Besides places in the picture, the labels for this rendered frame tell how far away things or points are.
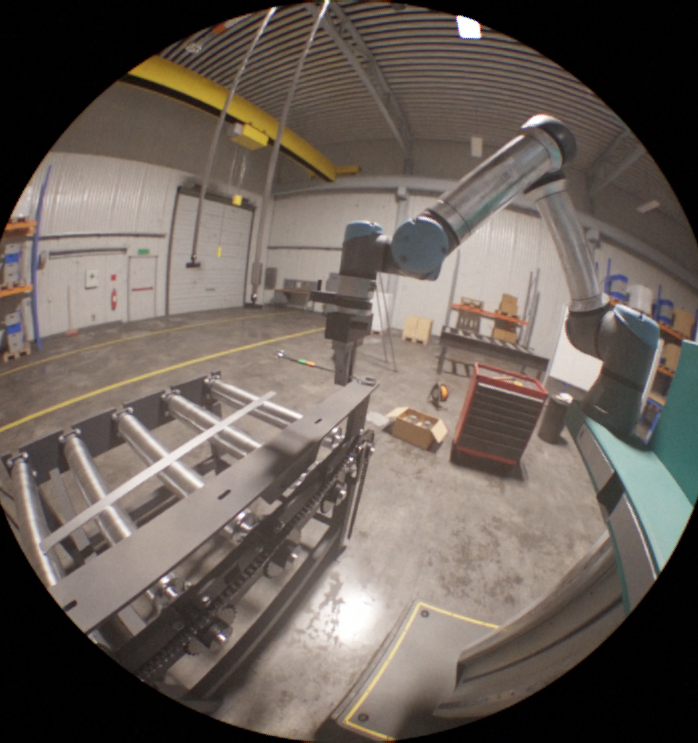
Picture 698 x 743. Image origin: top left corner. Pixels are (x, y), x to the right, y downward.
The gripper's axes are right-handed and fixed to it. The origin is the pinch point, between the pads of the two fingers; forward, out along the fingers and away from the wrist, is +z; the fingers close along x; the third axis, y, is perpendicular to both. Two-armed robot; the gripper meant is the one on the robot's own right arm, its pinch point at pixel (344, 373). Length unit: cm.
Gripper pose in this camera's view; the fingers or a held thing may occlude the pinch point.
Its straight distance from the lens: 56.5
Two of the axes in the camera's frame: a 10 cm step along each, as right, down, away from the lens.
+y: 9.0, 2.5, -3.5
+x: 4.1, -2.5, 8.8
